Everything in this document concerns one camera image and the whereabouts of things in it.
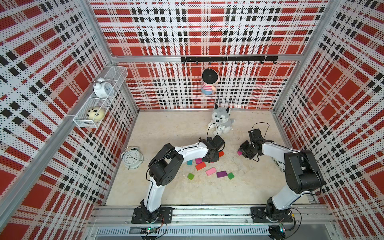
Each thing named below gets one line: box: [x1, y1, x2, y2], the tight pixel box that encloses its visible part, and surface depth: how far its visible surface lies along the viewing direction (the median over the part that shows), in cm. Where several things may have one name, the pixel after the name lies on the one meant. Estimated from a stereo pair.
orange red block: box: [196, 161, 206, 171], surface depth 93 cm
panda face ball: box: [87, 107, 105, 121], surface depth 66 cm
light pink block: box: [206, 167, 217, 176], surface depth 90 cm
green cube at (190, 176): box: [187, 172, 195, 181], surface depth 88 cm
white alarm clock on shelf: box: [93, 78, 114, 99], surface depth 72 cm
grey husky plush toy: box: [208, 103, 232, 136], surface depth 96 cm
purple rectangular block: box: [216, 170, 227, 178], surface depth 88 cm
